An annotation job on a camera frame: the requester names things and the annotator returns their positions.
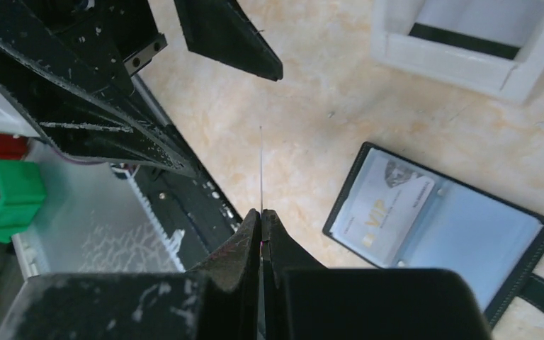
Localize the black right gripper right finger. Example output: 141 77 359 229
261 210 324 339

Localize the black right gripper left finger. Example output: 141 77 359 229
185 209 261 339

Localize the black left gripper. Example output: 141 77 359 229
0 0 283 177

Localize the black leather card holder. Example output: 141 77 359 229
322 142 544 326

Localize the white plastic card tray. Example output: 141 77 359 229
371 1 544 103

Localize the dark card in tray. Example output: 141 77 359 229
409 23 521 60

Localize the green plastic block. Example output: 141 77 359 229
0 159 47 244

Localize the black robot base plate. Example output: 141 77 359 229
131 84 245 272

